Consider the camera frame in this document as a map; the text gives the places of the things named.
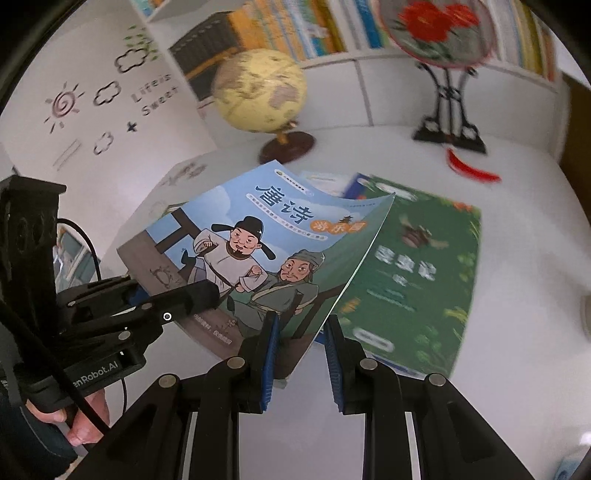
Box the embroidered round fan on stand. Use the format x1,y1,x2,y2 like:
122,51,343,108
377,1,496,154

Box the red tassel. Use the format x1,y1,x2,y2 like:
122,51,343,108
446,148,502,183

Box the yellow orange book row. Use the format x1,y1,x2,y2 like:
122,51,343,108
226,0,346,62

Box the beige thermos bottle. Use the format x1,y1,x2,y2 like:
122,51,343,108
580,294,591,340

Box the black book set row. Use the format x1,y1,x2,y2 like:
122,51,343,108
169,11,242,101

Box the person left hand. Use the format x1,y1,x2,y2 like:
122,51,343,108
25,389,110,447

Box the white blue book row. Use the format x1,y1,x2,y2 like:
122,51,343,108
342,1,558,83

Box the blue tissue pack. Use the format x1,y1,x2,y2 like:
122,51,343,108
554,452,585,480

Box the white bookshelf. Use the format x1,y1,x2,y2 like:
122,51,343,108
140,1,570,157

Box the green beetle insect book 02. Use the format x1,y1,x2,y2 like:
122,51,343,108
332,175,481,377

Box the yellow desk globe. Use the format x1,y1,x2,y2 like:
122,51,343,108
211,49,315,164

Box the Tang poetry blue book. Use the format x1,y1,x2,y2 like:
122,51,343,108
118,162,394,381

